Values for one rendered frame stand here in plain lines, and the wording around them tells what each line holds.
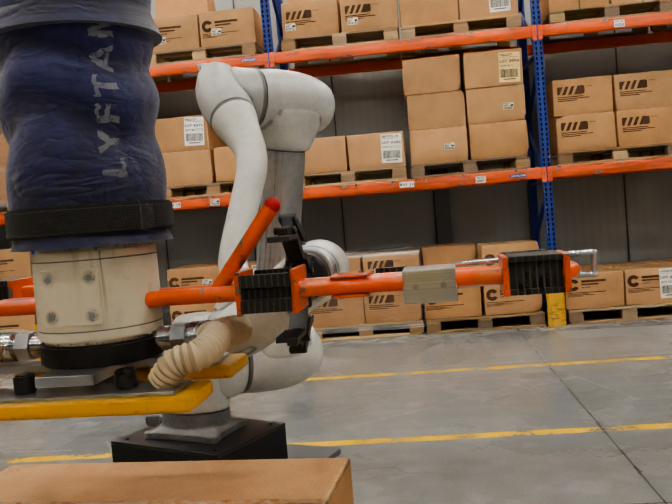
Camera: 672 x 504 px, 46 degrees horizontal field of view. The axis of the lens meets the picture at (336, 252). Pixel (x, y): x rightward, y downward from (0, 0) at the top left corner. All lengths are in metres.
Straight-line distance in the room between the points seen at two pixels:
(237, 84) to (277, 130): 0.14
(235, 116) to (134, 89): 0.59
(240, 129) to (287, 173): 0.23
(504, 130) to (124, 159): 7.33
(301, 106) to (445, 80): 6.52
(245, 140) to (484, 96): 6.76
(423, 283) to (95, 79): 0.50
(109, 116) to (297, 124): 0.78
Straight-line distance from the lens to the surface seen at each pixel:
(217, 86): 1.73
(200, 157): 8.49
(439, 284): 1.03
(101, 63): 1.10
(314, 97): 1.82
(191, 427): 1.84
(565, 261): 1.03
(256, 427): 1.92
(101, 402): 1.03
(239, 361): 1.21
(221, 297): 1.08
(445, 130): 8.23
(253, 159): 1.58
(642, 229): 9.85
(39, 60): 1.09
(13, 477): 1.45
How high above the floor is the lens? 1.34
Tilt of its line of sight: 3 degrees down
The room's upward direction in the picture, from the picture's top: 5 degrees counter-clockwise
